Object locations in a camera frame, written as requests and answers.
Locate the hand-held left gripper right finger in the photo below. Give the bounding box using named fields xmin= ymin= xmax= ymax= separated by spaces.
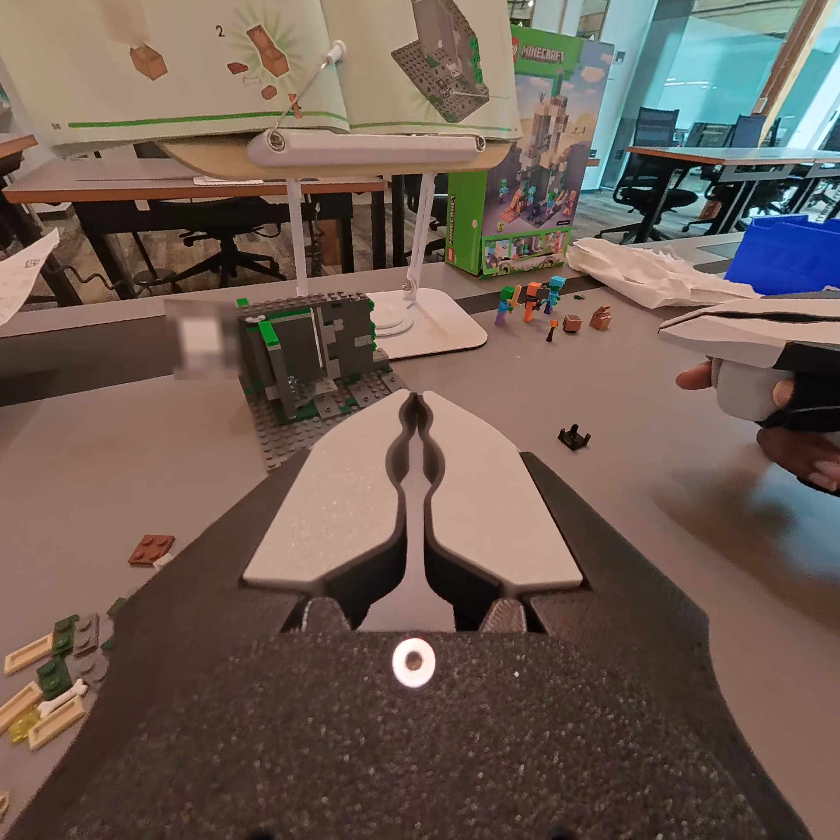
xmin=420 ymin=390 xmax=585 ymax=632

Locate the reddish brown square plate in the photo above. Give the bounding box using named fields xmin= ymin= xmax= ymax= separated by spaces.
xmin=127 ymin=534 xmax=177 ymax=569

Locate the grey toy brick building model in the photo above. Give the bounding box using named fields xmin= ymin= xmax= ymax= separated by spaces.
xmin=235 ymin=292 xmax=412 ymax=475

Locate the pile of small bricks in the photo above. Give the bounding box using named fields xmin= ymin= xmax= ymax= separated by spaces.
xmin=0 ymin=592 xmax=133 ymax=815

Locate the white book stand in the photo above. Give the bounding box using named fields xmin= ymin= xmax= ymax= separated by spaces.
xmin=159 ymin=39 xmax=514 ymax=363

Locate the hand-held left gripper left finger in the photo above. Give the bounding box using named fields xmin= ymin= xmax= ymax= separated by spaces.
xmin=242 ymin=391 xmax=421 ymax=632

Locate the green toy brick set box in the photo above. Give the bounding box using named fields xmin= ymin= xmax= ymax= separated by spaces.
xmin=444 ymin=25 xmax=616 ymax=280

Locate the black office chair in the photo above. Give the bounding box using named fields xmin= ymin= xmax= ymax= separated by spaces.
xmin=612 ymin=107 xmax=701 ymax=245
xmin=133 ymin=211 xmax=282 ymax=293
xmin=682 ymin=114 xmax=769 ymax=235

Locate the blue plastic bin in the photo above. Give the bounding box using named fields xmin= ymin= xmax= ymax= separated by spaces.
xmin=724 ymin=213 xmax=840 ymax=298

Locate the person's right hand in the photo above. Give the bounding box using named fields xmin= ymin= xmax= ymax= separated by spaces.
xmin=675 ymin=361 xmax=840 ymax=493

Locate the wooden office table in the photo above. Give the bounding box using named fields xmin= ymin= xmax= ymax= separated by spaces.
xmin=625 ymin=144 xmax=840 ymax=232
xmin=2 ymin=156 xmax=389 ymax=306

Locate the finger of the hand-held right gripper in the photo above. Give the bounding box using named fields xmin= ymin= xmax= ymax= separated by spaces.
xmin=658 ymin=318 xmax=840 ymax=370
xmin=681 ymin=290 xmax=840 ymax=325

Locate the white printed paper bag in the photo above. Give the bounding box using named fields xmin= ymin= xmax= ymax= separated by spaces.
xmin=566 ymin=235 xmax=767 ymax=311
xmin=0 ymin=227 xmax=62 ymax=328

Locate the pale green instruction booklet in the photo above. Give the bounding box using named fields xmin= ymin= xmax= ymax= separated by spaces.
xmin=49 ymin=0 xmax=524 ymax=160

